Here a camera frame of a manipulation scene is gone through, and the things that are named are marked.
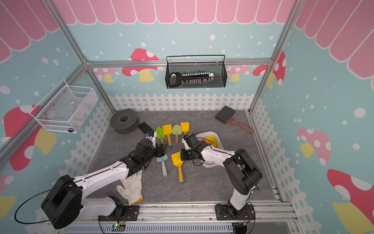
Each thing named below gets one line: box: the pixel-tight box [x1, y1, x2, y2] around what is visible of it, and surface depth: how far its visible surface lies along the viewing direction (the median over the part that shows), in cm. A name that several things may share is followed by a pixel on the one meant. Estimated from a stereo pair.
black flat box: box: [214, 105, 236, 124], surface depth 122 cm
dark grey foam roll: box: [110, 109, 140, 135], surface depth 110 cm
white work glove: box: [116, 170, 144, 206], surface depth 83 cm
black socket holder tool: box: [169, 72, 215, 88], surface depth 91 cm
